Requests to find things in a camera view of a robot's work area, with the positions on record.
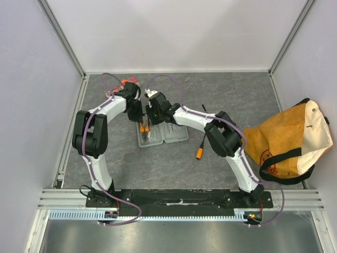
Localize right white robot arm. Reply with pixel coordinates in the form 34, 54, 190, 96
146, 103, 264, 208

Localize orange handled large screwdriver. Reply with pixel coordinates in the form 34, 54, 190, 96
195, 134, 206, 160

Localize grey slotted cable duct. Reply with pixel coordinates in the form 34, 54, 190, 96
48, 209, 248, 220

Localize grey plastic tool case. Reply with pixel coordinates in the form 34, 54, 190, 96
136, 122, 189, 148

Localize aluminium frame rail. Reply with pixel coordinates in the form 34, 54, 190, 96
38, 189, 324, 211

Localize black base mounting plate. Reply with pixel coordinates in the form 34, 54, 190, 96
85, 189, 273, 218

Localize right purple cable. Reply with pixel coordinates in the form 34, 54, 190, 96
145, 74, 285, 228

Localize orange red cardboard box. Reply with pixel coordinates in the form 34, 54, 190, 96
105, 77, 139, 98

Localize tan canvas tool bag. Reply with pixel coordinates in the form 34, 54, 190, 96
243, 98, 333, 185

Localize orange pliers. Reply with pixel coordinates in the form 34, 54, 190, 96
139, 120, 151, 142

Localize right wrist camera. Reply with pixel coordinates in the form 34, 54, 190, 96
144, 89, 167, 107

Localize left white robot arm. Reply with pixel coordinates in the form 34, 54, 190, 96
72, 91, 143, 207

